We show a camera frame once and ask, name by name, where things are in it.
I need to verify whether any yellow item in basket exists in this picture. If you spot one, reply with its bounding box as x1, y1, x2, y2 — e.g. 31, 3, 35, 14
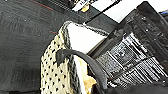
83, 74, 100, 94

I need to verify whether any dark Huel bag white band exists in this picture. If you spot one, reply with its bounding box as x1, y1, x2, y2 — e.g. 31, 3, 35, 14
88, 1, 168, 92

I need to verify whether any orange white black toy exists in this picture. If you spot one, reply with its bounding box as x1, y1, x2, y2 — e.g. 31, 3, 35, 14
71, 0, 92, 13

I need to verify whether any black wire shelf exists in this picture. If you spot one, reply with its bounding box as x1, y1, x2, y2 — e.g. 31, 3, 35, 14
68, 0, 123, 25

